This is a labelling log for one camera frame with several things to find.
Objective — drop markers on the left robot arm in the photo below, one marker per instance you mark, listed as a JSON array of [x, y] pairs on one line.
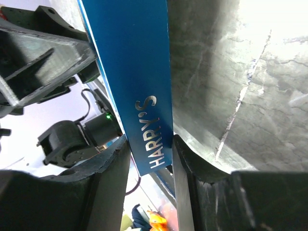
[[67, 142]]

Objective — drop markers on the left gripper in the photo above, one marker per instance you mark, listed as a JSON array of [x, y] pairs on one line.
[[41, 56]]

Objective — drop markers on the blue Harry's razor box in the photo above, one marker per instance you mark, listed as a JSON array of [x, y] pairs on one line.
[[131, 41]]

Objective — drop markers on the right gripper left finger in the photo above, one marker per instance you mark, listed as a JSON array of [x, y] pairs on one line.
[[87, 197]]

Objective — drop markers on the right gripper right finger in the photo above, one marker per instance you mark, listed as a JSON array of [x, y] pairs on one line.
[[209, 199]]

